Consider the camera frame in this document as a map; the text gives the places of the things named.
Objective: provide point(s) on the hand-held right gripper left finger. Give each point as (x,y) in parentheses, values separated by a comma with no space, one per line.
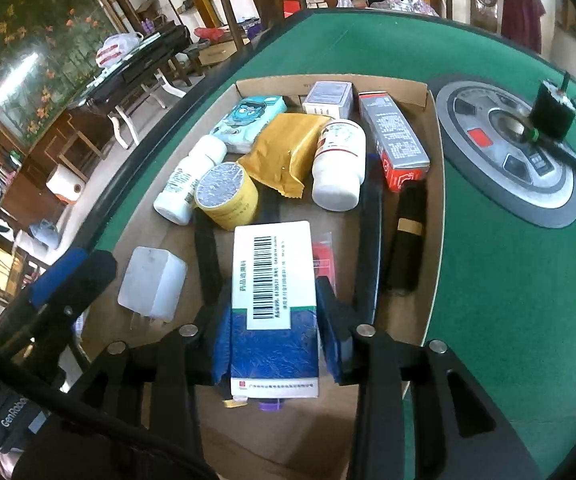
(222,345)

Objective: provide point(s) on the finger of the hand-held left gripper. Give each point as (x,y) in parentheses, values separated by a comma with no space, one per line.
(95,272)
(58,272)

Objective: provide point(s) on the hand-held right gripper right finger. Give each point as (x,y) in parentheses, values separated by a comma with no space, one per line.
(329,340)

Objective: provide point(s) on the white charger plug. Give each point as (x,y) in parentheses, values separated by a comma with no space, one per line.
(150,285)

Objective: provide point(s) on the blue white medicine box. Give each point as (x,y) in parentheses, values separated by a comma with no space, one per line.
(273,280)

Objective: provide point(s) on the red item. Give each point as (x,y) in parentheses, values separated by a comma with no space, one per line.
(324,255)

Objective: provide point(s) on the black marker pen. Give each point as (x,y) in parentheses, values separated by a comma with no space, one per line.
(207,260)
(370,240)

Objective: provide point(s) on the cardboard tray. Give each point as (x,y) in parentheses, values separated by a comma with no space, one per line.
(268,440)

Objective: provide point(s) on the white pill bottle green label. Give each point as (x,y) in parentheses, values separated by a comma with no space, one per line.
(183,190)

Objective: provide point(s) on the black gold lipstick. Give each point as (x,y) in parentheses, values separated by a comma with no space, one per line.
(407,240)

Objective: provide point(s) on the yellow round jar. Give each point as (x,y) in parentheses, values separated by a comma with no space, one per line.
(228,205)

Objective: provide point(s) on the white pill bottle red label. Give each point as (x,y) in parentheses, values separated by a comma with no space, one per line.
(338,170)

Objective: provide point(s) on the mustard yellow snack packet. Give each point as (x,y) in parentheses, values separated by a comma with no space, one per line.
(283,155)

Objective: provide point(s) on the grey glue box red ends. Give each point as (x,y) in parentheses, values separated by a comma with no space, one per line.
(393,145)

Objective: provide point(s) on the teal tissue pack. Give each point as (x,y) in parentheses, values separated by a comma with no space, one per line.
(245,120)

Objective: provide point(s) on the small cream tin box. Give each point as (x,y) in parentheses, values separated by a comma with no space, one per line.
(328,95)

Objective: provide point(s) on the light blue jug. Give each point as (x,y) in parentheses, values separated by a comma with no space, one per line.
(43,234)

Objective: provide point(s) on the white paper roll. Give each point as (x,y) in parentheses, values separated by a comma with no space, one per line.
(63,185)

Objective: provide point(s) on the wooden side table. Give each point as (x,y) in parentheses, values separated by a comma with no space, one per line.
(68,140)

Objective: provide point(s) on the glass table white legs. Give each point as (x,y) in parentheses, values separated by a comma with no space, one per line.
(120,130)

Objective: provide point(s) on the white plastic bag red print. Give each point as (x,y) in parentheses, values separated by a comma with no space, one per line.
(118,49)

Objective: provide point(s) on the round grey control panel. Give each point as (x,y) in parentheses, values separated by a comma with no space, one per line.
(488,170)

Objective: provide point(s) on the brown cardboard box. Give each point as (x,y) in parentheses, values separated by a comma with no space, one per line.
(218,53)

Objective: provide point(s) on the black electric motor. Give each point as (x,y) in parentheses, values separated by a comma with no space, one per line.
(550,112)

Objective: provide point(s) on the red flat box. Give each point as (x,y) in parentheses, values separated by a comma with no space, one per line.
(295,6)

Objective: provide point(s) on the maroon cloth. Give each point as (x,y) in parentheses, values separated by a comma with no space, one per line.
(520,10)

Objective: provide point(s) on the flower wall poster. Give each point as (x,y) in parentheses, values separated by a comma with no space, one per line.
(18,45)

